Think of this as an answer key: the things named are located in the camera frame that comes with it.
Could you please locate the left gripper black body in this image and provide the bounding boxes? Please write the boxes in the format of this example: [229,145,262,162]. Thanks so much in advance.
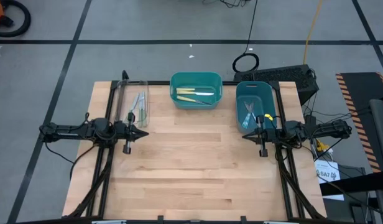
[115,121,134,156]

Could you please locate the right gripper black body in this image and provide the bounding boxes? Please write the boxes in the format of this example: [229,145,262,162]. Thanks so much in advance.
[256,127,276,157]

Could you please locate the blue-green plastic bin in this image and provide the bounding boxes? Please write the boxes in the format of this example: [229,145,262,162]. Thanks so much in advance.
[235,80,278,135]

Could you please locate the clear plastic container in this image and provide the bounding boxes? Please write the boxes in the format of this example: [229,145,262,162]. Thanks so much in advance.
[116,80,150,128]

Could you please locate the yellow plug connector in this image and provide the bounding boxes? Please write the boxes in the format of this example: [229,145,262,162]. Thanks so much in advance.
[315,139,334,156]

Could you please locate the white paper label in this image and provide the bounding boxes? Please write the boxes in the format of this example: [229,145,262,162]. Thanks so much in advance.
[313,159,345,202]

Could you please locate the teal plastic bin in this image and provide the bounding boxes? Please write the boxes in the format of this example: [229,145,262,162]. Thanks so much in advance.
[169,72,223,110]

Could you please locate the black hazard striped mat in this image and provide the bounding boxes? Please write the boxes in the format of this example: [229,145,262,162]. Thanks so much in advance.
[335,72,383,174]

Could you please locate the black stand beam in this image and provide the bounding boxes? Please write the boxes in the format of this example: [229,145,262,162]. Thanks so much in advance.
[318,179,383,197]

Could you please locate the black aluminium table frame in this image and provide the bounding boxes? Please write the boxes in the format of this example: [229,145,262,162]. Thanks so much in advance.
[67,70,326,223]

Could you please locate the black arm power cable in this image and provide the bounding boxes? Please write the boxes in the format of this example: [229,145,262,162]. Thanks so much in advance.
[44,138,101,181]

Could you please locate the black hanging cable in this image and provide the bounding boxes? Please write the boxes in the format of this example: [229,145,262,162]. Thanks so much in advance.
[231,0,261,74]

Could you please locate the yellow hanging cable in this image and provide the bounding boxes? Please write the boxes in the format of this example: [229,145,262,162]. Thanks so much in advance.
[303,0,323,65]

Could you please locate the black cable bundle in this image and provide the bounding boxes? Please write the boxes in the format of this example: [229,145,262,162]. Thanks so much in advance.
[203,0,251,9]

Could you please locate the black vacuum hose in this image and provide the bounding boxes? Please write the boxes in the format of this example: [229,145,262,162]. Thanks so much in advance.
[0,0,32,38]

